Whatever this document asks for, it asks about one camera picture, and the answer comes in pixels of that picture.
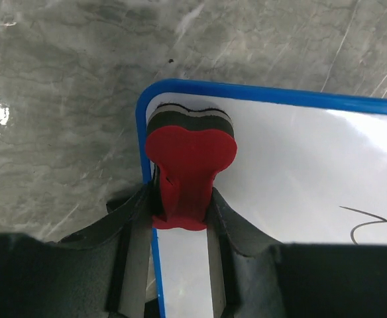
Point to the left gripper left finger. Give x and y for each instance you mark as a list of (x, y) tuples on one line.
[(99, 271)]

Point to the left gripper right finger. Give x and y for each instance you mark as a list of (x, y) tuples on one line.
[(254, 275)]

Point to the blue framed whiteboard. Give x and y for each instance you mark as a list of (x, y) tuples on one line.
[(311, 168)]

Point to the red bone-shaped eraser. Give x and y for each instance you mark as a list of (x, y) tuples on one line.
[(188, 149)]

